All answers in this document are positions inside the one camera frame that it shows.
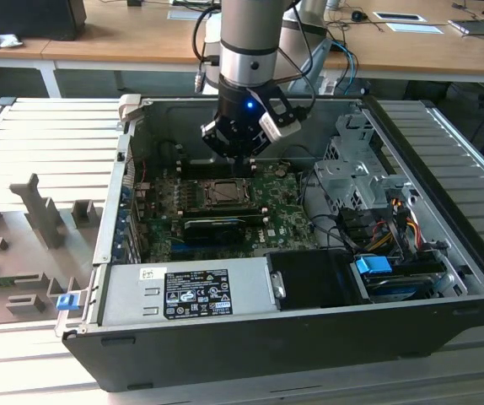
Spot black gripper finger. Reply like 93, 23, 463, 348
201, 120, 246, 178
244, 125, 272, 178

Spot metal socket cover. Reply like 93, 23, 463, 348
202, 179, 252, 208

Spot CPU socket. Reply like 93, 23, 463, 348
198, 176, 256, 211

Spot green motherboard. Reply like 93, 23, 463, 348
131, 158, 324, 263

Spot silver metal drive cage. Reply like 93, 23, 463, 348
312, 110, 420, 224

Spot beige plastic latch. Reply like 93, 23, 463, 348
117, 94, 143, 124

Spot wooden desk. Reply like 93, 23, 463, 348
0, 0, 87, 99
39, 0, 484, 99

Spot black power connectors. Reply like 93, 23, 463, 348
337, 208, 374, 250

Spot blue disk carrier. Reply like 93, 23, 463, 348
354, 256, 391, 280

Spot silver power supply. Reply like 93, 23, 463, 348
97, 256, 288, 329

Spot grey brown parts rack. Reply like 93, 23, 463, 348
0, 171, 105, 328

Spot hard disk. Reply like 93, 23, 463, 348
362, 269, 445, 304

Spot black PC case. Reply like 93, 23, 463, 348
58, 94, 484, 394

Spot blue plastic latch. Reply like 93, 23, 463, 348
55, 294, 78, 312

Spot black computer box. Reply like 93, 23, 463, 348
0, 0, 88, 42

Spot grey laptop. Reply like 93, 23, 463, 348
447, 17, 484, 38

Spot green RAM stick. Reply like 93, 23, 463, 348
0, 273, 43, 290

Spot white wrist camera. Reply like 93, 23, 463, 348
250, 86, 303, 143

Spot thin black wire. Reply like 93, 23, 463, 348
282, 144, 317, 166

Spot black data cable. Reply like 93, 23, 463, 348
299, 168, 344, 254

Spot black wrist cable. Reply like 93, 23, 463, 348
277, 24, 317, 122

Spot thin red wire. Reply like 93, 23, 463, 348
138, 158, 151, 189

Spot white framed cable port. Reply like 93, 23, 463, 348
167, 8, 220, 21
371, 10, 428, 23

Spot blue cable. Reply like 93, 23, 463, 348
330, 40, 360, 96

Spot silver metal handle bracket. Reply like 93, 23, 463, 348
269, 271, 288, 300

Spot yellow red power wires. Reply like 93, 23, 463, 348
370, 197, 421, 253

